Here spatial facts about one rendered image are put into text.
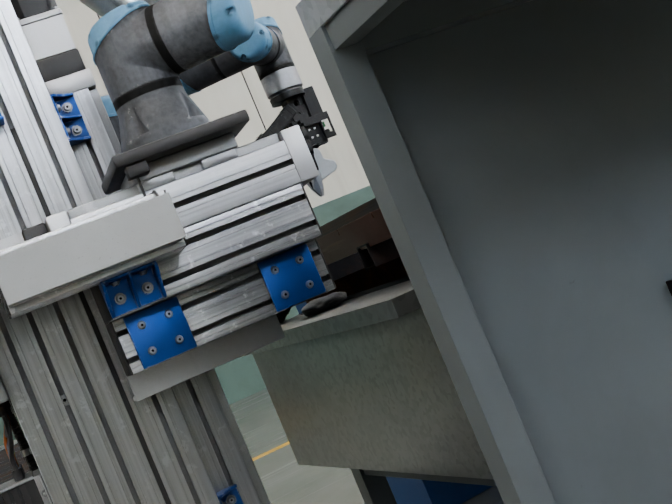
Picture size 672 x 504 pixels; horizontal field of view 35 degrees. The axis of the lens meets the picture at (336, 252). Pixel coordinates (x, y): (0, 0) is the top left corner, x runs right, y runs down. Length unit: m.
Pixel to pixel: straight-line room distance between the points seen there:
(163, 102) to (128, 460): 0.59
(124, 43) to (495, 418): 0.87
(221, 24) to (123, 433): 0.69
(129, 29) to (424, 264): 0.74
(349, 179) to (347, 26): 8.46
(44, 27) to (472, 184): 0.99
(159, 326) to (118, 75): 0.40
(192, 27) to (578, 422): 0.84
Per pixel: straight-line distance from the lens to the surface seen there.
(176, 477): 1.82
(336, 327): 1.82
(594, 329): 1.32
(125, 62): 1.71
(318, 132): 2.07
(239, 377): 9.15
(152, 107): 1.69
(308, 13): 1.21
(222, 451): 1.89
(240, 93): 9.52
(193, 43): 1.69
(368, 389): 2.24
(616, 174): 1.37
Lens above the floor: 0.76
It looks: 1 degrees up
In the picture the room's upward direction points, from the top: 23 degrees counter-clockwise
